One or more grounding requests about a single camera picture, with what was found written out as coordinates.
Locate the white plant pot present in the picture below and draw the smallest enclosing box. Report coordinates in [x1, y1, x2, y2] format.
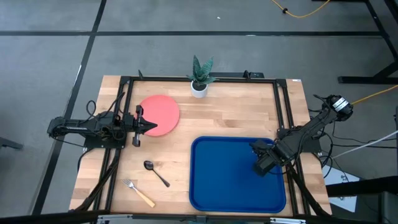
[190, 80, 209, 99]

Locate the white paper sheet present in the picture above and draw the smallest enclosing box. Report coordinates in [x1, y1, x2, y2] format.
[322, 164, 361, 213]

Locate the dark grey furniture foot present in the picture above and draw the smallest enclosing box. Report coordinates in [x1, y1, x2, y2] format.
[0, 136, 24, 150]

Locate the black frame bracket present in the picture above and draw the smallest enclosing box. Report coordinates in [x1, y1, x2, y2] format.
[243, 70, 265, 79]

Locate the pink round plate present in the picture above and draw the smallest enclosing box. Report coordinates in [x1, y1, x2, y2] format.
[139, 94, 181, 138]

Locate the white cable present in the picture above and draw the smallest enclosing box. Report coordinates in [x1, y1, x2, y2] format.
[331, 129, 398, 159]

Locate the black aluminium table frame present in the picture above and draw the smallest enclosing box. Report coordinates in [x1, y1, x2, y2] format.
[70, 70, 332, 224]

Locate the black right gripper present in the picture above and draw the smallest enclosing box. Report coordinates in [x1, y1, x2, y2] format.
[249, 139, 282, 177]

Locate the blue plastic tray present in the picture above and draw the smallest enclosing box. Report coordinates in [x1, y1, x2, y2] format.
[188, 135, 287, 214]

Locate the black bar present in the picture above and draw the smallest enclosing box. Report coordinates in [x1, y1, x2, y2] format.
[325, 175, 398, 197]

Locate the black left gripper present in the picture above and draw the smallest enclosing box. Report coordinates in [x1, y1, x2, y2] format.
[124, 105, 158, 147]

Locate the fork with orange handle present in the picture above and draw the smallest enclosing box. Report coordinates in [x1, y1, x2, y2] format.
[121, 178, 156, 208]

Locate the black desk frame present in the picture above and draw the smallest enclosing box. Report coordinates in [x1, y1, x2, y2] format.
[312, 0, 398, 85]

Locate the yellow extension cable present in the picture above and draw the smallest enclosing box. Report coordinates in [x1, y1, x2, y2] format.
[269, 0, 331, 19]
[351, 84, 398, 106]

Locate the silver aluminium bracket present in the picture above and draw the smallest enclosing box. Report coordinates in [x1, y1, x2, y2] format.
[269, 217, 307, 224]
[96, 213, 134, 224]

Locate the green potted plant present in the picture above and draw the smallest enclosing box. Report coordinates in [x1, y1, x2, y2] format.
[185, 55, 218, 86]

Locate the dark metal spoon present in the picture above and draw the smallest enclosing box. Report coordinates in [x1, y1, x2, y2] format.
[143, 160, 171, 188]

